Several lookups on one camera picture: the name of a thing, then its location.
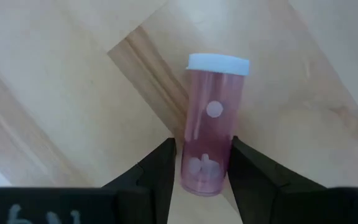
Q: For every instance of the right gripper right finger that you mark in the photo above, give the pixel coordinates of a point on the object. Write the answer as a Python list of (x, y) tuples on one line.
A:
[(259, 199)]

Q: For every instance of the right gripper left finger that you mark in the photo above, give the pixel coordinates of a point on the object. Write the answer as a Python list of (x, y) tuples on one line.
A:
[(148, 196)]

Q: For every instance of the pink pill bottle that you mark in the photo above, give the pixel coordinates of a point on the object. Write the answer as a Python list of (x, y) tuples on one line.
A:
[(213, 130)]

